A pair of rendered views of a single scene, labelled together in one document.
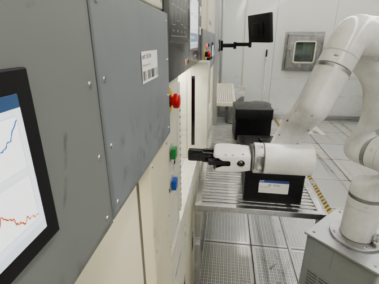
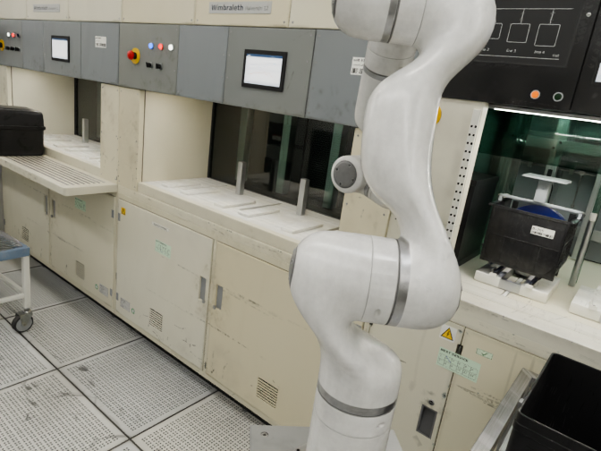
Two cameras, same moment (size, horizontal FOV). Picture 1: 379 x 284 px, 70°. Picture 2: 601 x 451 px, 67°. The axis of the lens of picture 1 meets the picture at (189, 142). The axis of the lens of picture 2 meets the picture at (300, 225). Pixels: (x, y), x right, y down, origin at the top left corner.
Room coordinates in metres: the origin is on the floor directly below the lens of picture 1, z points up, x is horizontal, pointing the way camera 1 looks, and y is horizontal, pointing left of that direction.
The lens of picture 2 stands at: (1.07, -1.25, 1.36)
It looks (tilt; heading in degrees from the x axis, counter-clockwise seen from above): 16 degrees down; 119
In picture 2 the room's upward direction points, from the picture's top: 8 degrees clockwise
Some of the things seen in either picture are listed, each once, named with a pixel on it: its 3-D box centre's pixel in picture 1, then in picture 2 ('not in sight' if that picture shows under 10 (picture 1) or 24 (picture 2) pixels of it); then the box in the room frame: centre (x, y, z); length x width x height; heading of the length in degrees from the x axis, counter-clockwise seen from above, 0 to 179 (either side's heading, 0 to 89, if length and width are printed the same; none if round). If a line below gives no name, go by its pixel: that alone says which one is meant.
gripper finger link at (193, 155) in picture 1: (199, 156); not in sight; (0.68, -0.03, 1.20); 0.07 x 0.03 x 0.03; 82
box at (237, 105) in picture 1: (250, 120); not in sight; (2.12, -0.50, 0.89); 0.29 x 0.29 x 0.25; 86
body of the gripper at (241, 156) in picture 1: (233, 156); not in sight; (0.68, -0.12, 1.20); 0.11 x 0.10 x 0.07; 82
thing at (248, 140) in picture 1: (259, 147); not in sight; (1.69, -0.48, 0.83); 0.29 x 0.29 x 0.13; 85
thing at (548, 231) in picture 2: not in sight; (532, 227); (1.03, 0.31, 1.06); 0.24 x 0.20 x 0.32; 172
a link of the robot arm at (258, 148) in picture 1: (256, 158); not in sight; (0.67, -0.18, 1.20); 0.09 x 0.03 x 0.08; 172
